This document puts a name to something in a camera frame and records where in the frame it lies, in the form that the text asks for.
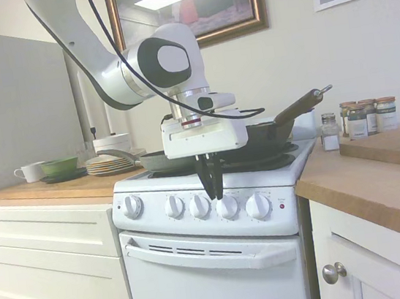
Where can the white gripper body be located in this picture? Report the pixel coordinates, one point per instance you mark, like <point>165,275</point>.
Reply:
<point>202,138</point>

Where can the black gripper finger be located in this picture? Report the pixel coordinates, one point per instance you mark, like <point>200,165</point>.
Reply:
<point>217,176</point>
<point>205,174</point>

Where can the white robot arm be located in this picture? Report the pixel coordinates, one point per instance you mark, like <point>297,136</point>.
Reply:
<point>69,26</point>

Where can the black stove burner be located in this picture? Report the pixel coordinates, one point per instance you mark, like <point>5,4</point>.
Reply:
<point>293,146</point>
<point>257,166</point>
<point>173,173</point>

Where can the white electric stove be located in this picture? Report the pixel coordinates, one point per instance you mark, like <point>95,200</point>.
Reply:
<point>218,291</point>

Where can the small grey frying pan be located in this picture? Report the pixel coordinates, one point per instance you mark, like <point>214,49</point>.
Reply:
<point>154,163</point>

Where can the white oven knob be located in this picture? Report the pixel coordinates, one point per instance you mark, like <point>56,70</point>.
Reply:
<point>132,206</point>

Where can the white stacked bowls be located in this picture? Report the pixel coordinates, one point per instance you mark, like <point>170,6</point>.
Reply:
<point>110,143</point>

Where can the stack of beige plates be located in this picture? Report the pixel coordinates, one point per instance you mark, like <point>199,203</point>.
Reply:
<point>106,167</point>

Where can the white oven door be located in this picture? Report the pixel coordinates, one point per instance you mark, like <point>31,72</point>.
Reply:
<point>212,295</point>

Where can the glass salt shaker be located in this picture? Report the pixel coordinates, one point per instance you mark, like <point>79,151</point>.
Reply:
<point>330,138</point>

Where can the dark saucer plate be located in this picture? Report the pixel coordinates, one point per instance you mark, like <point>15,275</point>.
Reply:
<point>78,174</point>

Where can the gold framed painting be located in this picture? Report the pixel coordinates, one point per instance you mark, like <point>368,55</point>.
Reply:
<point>221,6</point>

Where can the spice jar copper lid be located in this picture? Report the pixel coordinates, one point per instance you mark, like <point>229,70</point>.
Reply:
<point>344,119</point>
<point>370,116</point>

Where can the green bowl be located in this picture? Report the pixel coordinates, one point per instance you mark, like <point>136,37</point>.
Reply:
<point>60,167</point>

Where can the spice jar green label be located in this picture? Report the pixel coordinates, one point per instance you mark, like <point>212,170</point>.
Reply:
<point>358,125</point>

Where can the silver cabinet knob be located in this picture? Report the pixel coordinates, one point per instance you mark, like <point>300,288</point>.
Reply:
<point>332,273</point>

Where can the white mug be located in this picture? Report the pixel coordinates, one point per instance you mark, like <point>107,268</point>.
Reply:
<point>33,173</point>

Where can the thick wooden cutting board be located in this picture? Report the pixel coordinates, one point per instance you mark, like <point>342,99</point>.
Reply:
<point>388,150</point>

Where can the spice jar white contents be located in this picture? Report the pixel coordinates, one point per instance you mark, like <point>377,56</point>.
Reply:
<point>387,115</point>

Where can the white drawer cabinet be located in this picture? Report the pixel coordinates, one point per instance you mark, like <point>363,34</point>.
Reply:
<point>46,273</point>

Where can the grey partition panel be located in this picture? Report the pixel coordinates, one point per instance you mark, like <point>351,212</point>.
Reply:
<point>14,107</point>

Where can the white door cabinet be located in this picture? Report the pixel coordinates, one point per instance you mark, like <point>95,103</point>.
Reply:
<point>386,272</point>

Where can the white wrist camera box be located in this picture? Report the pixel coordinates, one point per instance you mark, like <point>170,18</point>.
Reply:
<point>215,100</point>

